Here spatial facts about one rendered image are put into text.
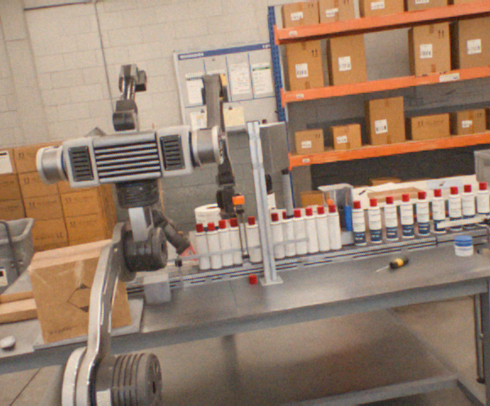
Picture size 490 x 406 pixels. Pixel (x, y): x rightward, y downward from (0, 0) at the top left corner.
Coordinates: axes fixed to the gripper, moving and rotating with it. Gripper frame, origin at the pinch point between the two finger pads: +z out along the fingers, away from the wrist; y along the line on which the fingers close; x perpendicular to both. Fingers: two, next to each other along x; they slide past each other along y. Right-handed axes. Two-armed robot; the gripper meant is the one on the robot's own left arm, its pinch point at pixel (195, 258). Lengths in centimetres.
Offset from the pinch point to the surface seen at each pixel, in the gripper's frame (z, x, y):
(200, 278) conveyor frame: 6.7, 3.9, -5.4
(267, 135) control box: -19, -58, -19
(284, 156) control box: -6, -58, -9
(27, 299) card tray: -38, 67, 14
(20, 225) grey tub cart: -73, 126, 256
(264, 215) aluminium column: 3.5, -34.9, -16.4
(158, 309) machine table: -2.0, 20.1, -26.8
